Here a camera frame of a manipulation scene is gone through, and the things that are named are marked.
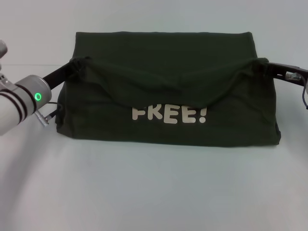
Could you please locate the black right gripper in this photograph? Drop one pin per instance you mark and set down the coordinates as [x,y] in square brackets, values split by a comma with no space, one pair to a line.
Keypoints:
[279,71]

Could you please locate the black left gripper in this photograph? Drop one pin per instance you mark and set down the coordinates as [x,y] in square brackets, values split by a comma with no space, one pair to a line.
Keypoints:
[57,74]

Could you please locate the dark green shirt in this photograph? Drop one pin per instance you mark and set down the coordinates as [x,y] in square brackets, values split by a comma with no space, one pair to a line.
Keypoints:
[168,96]

